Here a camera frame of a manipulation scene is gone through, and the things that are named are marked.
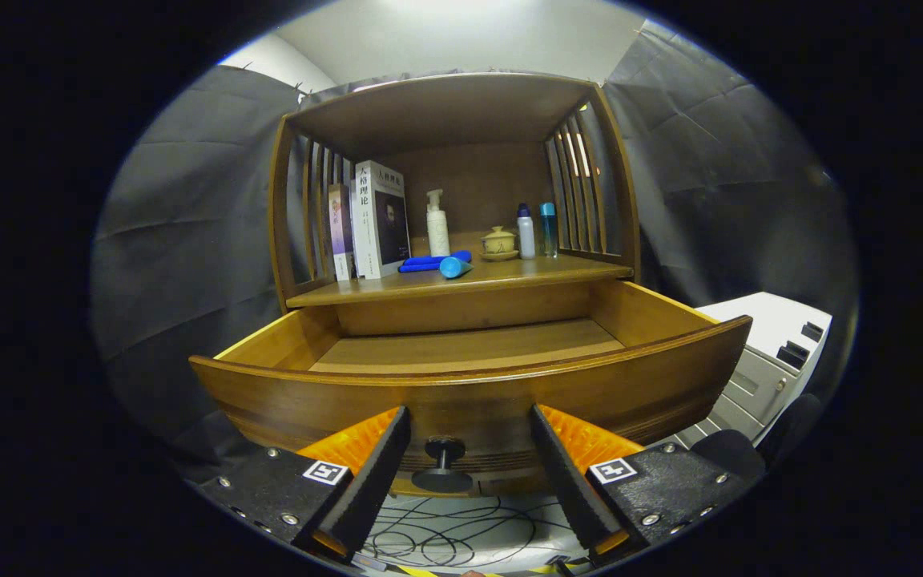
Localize black backdrop cloth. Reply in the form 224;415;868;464
91;20;861;482

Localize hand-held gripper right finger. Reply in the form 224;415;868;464
530;403;753;564

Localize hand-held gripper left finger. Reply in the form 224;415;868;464
200;405;413;566

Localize blue folded cloth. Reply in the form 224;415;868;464
398;250;473;274

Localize brown wooden cabinet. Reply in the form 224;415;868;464
268;72;643;313

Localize brown wooden drawer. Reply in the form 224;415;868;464
189;279;753;498

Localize black drawer knob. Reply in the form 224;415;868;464
412;437;474;494

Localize thin purple book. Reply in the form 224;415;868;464
328;183;356;282

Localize brown wooden countertop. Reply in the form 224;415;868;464
285;232;635;309

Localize white bottle with blue cap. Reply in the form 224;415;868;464
517;203;536;260

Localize white pump bottle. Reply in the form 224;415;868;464
425;189;452;257

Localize thick white book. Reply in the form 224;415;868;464
349;159;412;280

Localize black floor cables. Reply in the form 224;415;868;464
361;493;582;570

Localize white filing cabinet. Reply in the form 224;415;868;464
666;292;833;450

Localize yellow lidded teacup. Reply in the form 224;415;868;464
479;225;520;262

